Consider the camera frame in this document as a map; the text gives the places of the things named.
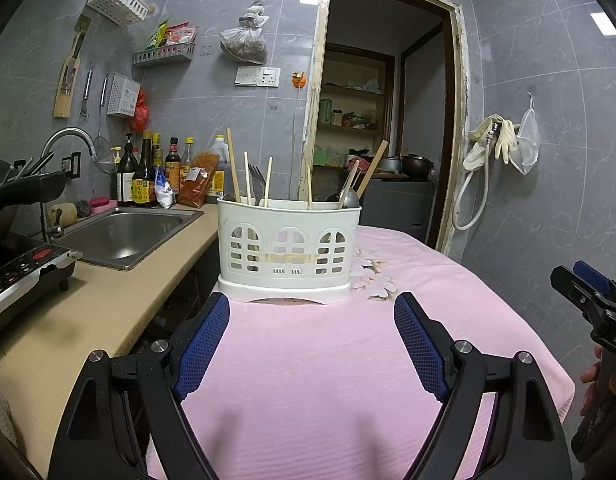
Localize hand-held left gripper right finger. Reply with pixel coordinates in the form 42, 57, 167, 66
394, 291, 573, 480

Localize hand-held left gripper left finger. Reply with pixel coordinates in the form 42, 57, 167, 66
48, 291, 231, 480

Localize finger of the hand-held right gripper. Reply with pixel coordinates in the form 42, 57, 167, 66
550, 266, 613, 322
572, 260, 616, 301

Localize white plastic utensil basket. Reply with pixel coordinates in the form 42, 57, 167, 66
217, 195, 362, 307

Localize brown wooden chopstick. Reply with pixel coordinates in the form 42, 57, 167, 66
357, 140, 389, 200
226, 128, 242, 204

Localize person's right hand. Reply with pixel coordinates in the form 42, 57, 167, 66
580, 346, 604, 417

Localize pink floral tablecloth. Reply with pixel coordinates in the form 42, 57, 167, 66
145, 225, 576, 480

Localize beige kitchen counter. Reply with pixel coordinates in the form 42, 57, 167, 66
0, 205, 219, 476

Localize black cabinet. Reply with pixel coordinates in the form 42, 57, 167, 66
360, 177, 435, 243

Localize stainless steel sink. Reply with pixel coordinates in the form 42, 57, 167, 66
53, 207, 203, 272

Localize white mesh bag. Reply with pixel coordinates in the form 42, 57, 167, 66
515, 91, 541, 176

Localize white salt bag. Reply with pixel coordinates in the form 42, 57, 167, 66
154, 165, 177, 209

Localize orange food packet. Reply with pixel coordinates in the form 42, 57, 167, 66
177, 152, 221, 207

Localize cream rubber gloves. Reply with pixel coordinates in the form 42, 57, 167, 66
462, 115, 521, 171

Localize dark yellow-label sauce bottle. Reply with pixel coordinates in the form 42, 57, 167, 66
133, 130, 157, 207

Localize black cooking pot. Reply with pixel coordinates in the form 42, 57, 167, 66
403, 154, 435, 178

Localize red-cap sauce bottle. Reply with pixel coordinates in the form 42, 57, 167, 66
164, 137, 182, 196

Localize dark pump bottle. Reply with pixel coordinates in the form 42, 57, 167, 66
117, 133, 140, 206

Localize large cooking oil jug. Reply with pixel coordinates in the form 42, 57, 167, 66
208, 135, 233, 198

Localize beige loofah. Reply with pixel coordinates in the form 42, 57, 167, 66
49, 203, 79, 228

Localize black induction cooker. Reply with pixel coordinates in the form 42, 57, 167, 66
0, 245, 84, 326

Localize metal mesh strainer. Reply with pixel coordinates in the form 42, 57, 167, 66
92, 74, 118, 165

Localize black wok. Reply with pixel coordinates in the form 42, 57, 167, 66
0, 159, 69, 251

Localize red plastic bag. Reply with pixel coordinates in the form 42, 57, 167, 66
130, 89, 151, 133

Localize chrome curved faucet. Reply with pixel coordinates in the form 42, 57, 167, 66
40, 127, 96, 238

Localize wooden storage shelf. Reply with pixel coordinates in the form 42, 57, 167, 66
318, 45, 396, 166

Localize metal peeler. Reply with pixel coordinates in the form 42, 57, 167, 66
81, 71, 95, 117

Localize wooden knife rack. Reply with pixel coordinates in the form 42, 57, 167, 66
54, 14, 93, 119

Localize clear hanging plastic bag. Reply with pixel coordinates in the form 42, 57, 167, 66
220, 5, 269, 65

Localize colourful snack packets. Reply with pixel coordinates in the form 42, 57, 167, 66
145, 20, 196, 51

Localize white shower hose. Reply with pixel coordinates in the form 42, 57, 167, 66
452, 120, 503, 232

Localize white wall cable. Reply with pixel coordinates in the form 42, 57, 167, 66
293, 87, 301, 181

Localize white wall holder box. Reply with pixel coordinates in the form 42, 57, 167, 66
107, 72, 141, 120

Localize white wall switch panel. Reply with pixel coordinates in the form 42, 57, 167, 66
235, 66, 281, 88

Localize worn wooden door frame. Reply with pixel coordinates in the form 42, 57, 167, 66
302, 0, 471, 256

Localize grey wall shelf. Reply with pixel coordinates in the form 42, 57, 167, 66
133, 42, 195, 68

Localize white slotted wall basket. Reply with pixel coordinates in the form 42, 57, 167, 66
86, 0, 151, 27

